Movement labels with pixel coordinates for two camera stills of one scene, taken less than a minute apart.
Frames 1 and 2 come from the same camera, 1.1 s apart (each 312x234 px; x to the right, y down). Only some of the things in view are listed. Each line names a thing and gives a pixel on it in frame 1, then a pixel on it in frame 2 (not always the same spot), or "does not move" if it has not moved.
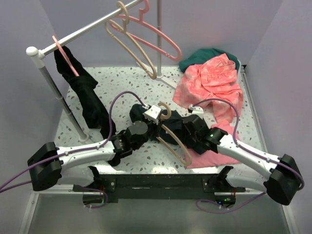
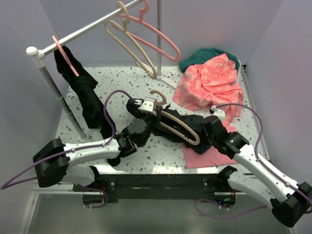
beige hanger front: (186, 163) → (178, 119)
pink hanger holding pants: (65, 56) does not move
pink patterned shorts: (213, 78) does not move
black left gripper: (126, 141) does not move
